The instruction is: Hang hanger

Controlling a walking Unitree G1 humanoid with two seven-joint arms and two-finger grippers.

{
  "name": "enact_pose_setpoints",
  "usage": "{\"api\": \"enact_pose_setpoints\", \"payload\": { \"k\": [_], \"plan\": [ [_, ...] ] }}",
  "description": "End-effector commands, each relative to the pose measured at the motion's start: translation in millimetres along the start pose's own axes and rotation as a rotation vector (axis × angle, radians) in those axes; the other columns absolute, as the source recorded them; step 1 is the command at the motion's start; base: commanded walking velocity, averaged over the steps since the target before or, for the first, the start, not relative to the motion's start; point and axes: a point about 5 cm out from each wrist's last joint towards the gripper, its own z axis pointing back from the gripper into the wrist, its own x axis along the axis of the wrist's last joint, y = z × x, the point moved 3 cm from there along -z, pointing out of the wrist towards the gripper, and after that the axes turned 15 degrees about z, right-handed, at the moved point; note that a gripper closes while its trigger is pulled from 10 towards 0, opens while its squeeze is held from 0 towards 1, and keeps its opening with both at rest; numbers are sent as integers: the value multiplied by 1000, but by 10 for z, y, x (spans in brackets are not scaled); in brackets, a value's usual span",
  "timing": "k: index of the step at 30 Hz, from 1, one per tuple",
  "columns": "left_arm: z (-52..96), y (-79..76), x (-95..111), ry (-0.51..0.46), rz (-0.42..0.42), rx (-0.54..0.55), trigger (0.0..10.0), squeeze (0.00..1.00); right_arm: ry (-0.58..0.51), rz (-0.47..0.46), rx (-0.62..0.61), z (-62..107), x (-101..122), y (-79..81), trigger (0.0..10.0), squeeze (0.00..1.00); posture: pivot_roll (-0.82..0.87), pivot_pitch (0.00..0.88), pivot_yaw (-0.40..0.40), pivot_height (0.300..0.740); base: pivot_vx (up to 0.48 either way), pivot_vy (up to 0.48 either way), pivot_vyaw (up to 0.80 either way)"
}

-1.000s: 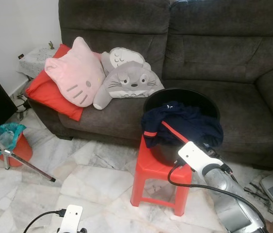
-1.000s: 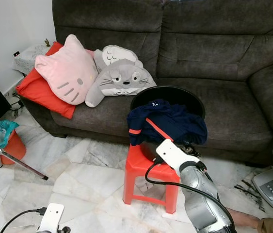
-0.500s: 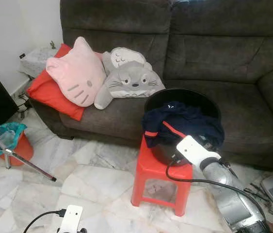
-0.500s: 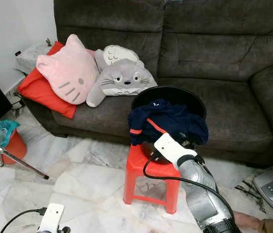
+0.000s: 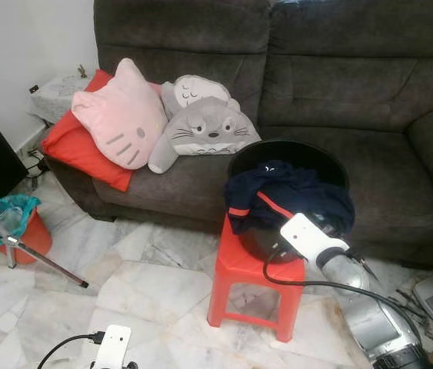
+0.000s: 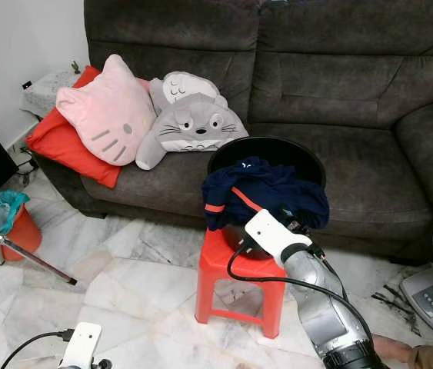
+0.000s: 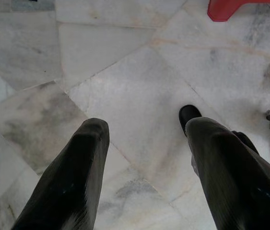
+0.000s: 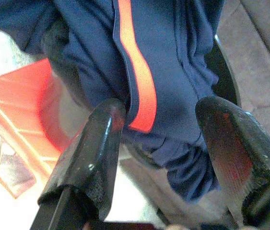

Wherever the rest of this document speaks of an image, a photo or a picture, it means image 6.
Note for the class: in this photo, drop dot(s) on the navy garment red stripes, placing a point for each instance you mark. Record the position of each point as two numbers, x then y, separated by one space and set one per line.
262 192

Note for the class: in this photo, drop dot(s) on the orange bucket teal liner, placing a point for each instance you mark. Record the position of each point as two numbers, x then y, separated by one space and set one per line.
12 227

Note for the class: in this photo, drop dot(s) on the silver metal clothes rack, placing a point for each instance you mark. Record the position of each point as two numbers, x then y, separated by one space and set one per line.
31 255

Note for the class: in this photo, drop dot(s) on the red cushion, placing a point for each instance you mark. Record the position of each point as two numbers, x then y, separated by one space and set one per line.
70 146

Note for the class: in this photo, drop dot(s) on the lace covered side table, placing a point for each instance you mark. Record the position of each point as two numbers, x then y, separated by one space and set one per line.
47 92

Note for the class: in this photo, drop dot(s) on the pink cat face cushion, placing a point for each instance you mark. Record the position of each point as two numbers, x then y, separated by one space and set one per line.
110 111

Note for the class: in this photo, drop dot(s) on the grey Totoro cushion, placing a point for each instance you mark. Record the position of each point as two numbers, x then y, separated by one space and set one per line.
189 123

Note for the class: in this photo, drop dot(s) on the red plastic stool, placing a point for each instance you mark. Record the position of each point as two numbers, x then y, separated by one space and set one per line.
220 265

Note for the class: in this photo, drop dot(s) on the black round basin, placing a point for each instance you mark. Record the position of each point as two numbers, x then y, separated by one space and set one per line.
270 150

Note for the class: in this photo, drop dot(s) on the dark grey fabric sofa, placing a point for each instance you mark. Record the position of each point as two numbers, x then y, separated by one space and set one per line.
324 100

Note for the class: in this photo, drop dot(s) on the black floor fan grey base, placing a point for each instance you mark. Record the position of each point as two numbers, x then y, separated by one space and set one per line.
431 300

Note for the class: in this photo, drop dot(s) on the person in tan trousers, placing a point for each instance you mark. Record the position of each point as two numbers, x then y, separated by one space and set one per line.
431 357

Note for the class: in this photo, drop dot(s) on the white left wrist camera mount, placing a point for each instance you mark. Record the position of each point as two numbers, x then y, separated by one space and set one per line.
81 346

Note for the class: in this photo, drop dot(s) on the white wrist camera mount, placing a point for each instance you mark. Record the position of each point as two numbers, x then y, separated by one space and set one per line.
81 346
274 234

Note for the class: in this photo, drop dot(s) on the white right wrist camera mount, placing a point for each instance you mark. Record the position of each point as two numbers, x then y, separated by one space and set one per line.
274 234

